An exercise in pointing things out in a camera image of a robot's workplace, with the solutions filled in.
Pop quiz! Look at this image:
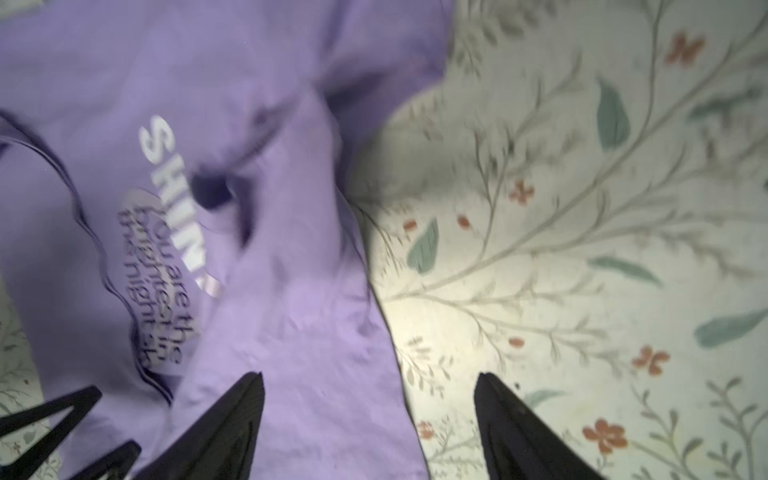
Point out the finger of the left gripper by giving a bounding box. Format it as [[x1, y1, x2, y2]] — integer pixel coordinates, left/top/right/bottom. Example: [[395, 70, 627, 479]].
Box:
[[71, 440, 141, 480], [1, 386, 102, 480]]

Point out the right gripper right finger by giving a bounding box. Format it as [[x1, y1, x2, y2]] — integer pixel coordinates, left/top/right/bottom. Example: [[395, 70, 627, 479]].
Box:
[[474, 373, 601, 480]]

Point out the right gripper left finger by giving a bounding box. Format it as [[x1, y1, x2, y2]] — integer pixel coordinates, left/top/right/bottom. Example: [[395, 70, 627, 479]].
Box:
[[136, 372, 265, 480]]

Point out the purple t-shirt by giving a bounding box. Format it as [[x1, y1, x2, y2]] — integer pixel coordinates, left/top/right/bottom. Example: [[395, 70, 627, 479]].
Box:
[[1, 1, 454, 479]]

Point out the floral table mat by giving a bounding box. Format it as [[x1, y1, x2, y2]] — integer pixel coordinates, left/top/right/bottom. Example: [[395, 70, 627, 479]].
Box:
[[1, 1, 767, 479]]

